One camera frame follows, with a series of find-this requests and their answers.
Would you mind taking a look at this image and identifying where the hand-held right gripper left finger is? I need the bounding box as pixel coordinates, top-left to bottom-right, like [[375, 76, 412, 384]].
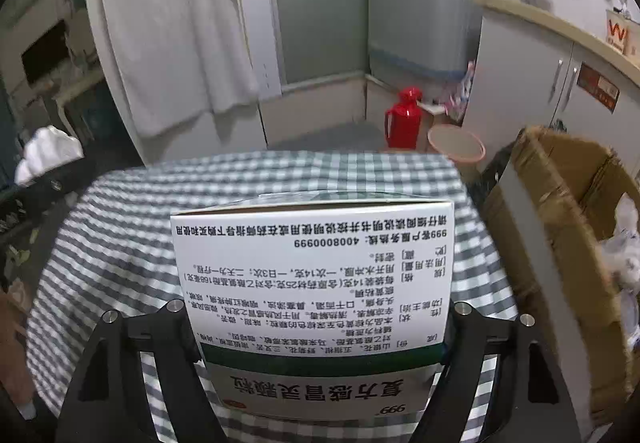
[[55, 298, 228, 443]]

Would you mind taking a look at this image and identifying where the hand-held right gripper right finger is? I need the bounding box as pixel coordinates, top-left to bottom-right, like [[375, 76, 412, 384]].
[[425, 300, 583, 443]]

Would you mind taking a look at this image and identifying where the large cardboard box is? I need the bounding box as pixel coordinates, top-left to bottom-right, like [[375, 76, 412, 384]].
[[482, 124, 640, 430]]

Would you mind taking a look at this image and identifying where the green and white medicine box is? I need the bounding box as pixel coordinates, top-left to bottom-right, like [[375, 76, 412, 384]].
[[170, 190, 456, 424]]

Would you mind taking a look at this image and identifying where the person's left hand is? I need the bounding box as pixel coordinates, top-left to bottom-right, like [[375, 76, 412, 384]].
[[14, 124, 86, 187]]

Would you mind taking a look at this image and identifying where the white side table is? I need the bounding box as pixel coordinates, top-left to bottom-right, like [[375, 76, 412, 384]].
[[50, 67, 107, 136]]

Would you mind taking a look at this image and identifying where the black television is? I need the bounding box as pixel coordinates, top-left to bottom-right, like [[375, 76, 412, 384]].
[[20, 20, 72, 85]]

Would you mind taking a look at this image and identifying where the black plastic bag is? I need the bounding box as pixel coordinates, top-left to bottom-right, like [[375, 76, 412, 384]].
[[465, 142, 517, 206]]

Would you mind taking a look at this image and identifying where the pink plastic basin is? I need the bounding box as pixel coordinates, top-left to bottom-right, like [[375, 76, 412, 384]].
[[427, 124, 487, 169]]

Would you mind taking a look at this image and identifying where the red thermos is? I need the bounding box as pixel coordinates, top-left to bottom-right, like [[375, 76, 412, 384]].
[[384, 87, 426, 151]]

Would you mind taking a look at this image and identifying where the white hanging towel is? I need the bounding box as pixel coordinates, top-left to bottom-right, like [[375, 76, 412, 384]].
[[84, 0, 261, 140]]

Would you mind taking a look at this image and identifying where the small cardboard box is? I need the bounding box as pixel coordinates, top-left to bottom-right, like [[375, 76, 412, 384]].
[[424, 102, 452, 126]]

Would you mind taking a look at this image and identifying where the pink printed packet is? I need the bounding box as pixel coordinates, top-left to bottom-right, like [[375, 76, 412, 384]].
[[447, 59, 477, 120]]

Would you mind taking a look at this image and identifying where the white cabinet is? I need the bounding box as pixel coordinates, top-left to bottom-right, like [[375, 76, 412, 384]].
[[472, 0, 640, 164]]

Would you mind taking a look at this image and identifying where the frosted glass door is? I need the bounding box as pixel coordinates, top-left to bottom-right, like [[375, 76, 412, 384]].
[[269, 0, 368, 91]]

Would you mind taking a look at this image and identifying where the orange printed carton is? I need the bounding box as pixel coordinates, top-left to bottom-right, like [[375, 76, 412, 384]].
[[604, 8, 640, 56]]

